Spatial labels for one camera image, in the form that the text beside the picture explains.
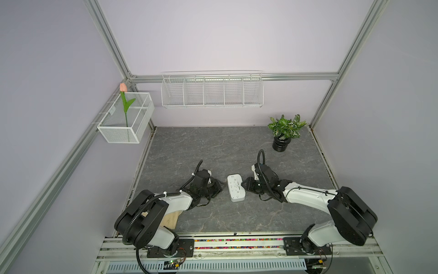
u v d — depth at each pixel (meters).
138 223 0.41
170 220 0.81
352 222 0.43
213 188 0.79
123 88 0.83
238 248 0.75
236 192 0.86
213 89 0.98
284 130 0.87
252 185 0.78
